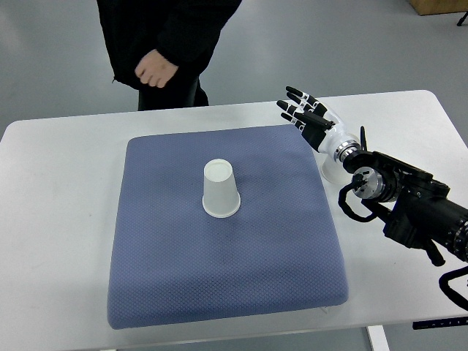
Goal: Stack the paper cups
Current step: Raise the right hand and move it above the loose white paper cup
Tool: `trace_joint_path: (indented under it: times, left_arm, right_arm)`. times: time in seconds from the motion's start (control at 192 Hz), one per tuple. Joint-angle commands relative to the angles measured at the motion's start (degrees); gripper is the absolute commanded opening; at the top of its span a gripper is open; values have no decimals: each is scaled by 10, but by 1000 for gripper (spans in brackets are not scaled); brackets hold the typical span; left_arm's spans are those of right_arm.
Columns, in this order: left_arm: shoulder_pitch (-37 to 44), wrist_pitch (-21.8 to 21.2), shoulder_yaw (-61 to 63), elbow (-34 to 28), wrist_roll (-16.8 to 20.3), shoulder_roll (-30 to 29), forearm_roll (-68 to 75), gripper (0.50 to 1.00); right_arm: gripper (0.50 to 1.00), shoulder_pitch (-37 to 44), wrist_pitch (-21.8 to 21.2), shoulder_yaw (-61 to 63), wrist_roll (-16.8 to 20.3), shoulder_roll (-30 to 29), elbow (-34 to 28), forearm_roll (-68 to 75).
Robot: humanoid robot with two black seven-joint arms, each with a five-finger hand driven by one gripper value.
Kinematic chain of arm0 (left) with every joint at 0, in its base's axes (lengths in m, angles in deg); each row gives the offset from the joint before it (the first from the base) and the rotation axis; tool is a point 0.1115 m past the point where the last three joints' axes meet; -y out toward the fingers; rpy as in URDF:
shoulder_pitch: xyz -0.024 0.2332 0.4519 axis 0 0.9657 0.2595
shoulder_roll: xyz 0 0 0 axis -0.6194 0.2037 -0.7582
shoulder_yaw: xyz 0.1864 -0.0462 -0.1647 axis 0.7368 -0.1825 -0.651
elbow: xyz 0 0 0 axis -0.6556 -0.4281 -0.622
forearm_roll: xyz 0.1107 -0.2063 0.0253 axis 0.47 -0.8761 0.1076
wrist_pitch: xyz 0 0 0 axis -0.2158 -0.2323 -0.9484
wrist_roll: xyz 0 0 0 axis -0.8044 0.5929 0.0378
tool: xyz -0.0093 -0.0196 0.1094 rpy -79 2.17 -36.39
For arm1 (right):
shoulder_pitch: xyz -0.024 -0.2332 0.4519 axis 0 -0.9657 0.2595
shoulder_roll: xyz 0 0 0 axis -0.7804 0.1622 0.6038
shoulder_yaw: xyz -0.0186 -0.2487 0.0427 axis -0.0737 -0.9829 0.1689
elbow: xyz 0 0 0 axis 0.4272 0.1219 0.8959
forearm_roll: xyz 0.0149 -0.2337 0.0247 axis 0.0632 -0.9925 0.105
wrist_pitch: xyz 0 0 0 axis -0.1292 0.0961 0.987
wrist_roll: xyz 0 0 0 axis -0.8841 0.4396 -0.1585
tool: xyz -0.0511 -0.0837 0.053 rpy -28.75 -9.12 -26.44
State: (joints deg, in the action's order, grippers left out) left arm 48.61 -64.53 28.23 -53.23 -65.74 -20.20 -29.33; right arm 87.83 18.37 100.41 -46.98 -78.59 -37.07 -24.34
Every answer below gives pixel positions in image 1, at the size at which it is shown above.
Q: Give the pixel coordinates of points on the person's bare hand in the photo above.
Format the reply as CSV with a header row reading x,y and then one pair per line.
x,y
155,70

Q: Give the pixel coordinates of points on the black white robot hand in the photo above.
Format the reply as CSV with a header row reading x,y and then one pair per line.
x,y
320,127

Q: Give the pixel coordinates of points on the white paper cup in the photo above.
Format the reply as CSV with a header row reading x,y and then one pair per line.
x,y
334,172
220,194

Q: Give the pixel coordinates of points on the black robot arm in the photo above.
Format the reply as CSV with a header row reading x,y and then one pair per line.
x,y
411,203

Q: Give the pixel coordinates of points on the person in black clothes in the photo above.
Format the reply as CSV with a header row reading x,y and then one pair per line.
x,y
184,32

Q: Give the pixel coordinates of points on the white paper cup on cushion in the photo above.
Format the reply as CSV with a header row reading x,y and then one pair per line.
x,y
220,194

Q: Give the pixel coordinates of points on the blue mesh cushion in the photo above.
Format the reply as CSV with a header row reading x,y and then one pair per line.
x,y
172,262

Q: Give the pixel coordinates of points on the wooden box corner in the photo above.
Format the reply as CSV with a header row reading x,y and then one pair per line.
x,y
438,7

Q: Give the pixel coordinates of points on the black tripod foot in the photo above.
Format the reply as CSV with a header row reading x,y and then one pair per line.
x,y
462,19

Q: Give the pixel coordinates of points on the white table leg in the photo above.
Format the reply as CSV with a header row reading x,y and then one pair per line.
x,y
377,338

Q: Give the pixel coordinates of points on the table control panel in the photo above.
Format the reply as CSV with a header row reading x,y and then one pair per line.
x,y
440,323

